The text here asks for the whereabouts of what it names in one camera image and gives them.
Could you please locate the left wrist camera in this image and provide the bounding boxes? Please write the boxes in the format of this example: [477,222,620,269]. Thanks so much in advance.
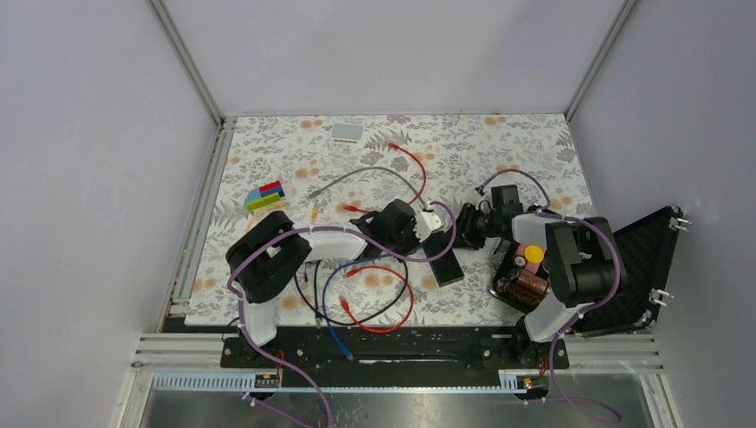
[414,210,444,243]

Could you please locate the black network switch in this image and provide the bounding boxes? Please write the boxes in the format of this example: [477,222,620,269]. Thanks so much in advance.
[422,233,464,287]

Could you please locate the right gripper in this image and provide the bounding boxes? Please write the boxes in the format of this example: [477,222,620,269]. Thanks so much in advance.
[439,203,500,251]

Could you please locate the purple cable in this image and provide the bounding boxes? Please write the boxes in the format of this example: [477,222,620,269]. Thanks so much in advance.
[475,169,626,426]
[226,201,459,428]

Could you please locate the grey ethernet cable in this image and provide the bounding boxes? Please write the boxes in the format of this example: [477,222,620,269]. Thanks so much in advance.
[307,167,430,208]

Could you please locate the black cable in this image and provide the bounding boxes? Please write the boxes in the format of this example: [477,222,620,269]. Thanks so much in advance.
[293,253,410,329]

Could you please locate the blue ethernet cable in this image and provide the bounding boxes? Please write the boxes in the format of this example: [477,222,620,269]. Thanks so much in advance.
[321,255,388,361]

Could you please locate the floral table mat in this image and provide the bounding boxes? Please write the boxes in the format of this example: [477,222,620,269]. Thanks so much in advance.
[185,114,596,326]

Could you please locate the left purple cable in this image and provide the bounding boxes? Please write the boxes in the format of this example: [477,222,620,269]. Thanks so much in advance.
[226,201,459,428]

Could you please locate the white small switch box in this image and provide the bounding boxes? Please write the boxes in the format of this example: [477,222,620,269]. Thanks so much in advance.
[330,122,365,143]

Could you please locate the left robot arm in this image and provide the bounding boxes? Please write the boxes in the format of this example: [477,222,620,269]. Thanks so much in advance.
[226,200,430,366]

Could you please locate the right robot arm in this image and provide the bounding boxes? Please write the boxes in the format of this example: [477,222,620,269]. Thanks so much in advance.
[455,185,623,367]

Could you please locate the colourful toy brick stack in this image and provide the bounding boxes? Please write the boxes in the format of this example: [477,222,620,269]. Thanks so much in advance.
[244,180,285,212]

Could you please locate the black case with chips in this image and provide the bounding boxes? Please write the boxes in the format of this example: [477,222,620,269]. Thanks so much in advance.
[489,205,686,337]

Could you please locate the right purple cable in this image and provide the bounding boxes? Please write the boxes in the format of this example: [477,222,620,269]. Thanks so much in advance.
[475,169,626,426]

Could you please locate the red ethernet cable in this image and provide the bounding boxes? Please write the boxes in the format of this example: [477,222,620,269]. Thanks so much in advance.
[339,264,415,335]
[344,142,429,215]

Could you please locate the yellow cable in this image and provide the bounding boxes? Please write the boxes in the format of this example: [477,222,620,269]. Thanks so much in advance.
[246,201,320,235]

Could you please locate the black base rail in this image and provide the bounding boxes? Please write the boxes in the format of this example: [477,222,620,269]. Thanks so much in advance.
[221,325,568,390]

